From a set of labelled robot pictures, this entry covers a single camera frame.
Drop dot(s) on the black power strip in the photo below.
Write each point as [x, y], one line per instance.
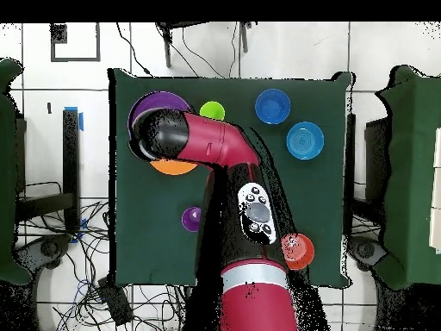
[115, 303]

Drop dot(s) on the purple bowl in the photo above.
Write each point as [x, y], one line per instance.
[158, 101]

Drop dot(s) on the green cup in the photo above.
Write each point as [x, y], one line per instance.
[212, 110]

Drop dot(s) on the dark green tablecloth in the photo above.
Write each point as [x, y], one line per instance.
[155, 258]

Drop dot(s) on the black square floor frame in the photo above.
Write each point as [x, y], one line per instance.
[58, 32]

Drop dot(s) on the large yellow-orange bowl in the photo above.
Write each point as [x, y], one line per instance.
[172, 167]

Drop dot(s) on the purple cup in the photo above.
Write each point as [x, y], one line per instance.
[191, 219]

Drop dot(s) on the black tripod stand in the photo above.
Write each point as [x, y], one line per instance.
[167, 51]

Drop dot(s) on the black chair base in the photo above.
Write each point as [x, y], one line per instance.
[46, 248]
[365, 250]

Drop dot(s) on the blue tape strip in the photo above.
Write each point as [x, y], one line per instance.
[81, 121]

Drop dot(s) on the small orange bowl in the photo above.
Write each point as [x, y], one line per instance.
[301, 253]

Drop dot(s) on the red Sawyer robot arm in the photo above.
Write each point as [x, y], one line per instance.
[220, 144]

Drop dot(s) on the dark blue bowl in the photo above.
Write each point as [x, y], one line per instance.
[272, 106]

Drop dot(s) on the black table frame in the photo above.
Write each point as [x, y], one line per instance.
[70, 165]

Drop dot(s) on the flat-bottomed light blue bowl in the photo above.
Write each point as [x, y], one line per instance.
[305, 140]

